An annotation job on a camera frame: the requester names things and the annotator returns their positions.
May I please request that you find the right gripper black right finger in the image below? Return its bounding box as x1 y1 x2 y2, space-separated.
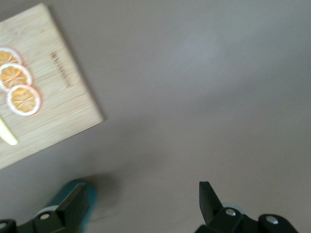
195 181 299 233

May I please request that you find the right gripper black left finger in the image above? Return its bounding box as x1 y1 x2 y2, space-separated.
0 183 90 233

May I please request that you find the dark teal cup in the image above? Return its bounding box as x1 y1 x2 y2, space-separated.
45 179 99 233

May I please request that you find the yellow knife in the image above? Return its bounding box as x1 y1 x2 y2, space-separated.
0 116 18 146

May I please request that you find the wooden cutting board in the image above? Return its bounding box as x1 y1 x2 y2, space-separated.
0 2 106 170

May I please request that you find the orange slice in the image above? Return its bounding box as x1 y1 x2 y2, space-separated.
0 62 33 93
0 47 24 66
6 84 43 117

